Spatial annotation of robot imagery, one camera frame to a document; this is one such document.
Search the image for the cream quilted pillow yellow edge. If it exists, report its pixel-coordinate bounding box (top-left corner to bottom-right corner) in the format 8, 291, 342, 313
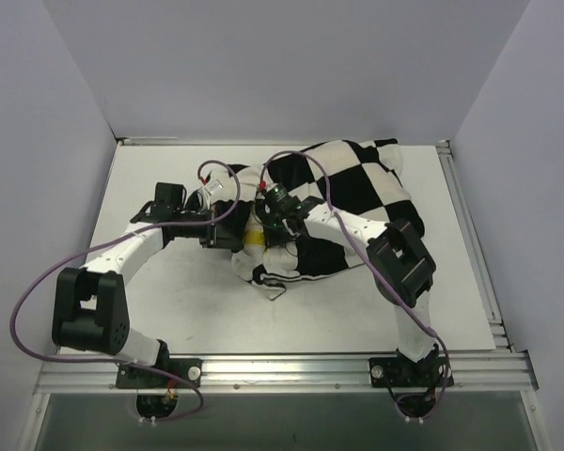
243, 229, 266, 247

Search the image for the black white checkered pillowcase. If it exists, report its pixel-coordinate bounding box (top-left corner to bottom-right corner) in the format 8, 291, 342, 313
207, 138, 425, 301

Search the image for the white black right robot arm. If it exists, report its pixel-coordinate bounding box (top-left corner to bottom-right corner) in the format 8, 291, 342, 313
257, 196, 438, 384

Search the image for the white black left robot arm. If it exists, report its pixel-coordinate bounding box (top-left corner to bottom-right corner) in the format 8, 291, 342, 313
52, 179, 242, 386

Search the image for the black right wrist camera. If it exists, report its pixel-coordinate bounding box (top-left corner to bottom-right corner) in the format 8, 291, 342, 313
264, 183, 297, 211

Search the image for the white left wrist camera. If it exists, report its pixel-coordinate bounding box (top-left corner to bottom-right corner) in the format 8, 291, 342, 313
202, 179, 224, 197

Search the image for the aluminium back frame rail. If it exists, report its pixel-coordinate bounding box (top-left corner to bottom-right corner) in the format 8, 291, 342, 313
117, 136, 178, 146

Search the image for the aluminium frame rail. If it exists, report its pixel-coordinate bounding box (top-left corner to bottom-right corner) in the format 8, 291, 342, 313
117, 136, 178, 146
35, 349, 539, 395

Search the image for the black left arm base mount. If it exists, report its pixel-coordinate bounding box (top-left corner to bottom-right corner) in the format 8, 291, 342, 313
115, 357, 203, 390

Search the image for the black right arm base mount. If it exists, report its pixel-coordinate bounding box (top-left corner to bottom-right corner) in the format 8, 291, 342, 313
368, 355, 447, 388

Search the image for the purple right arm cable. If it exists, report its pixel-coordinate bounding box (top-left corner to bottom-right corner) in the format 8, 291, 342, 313
258, 149, 454, 419

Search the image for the aluminium right side rail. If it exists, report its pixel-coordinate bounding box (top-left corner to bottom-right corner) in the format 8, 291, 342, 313
436, 140, 515, 352

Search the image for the aluminium front frame rail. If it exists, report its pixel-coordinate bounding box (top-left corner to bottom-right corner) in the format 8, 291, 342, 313
35, 349, 539, 395

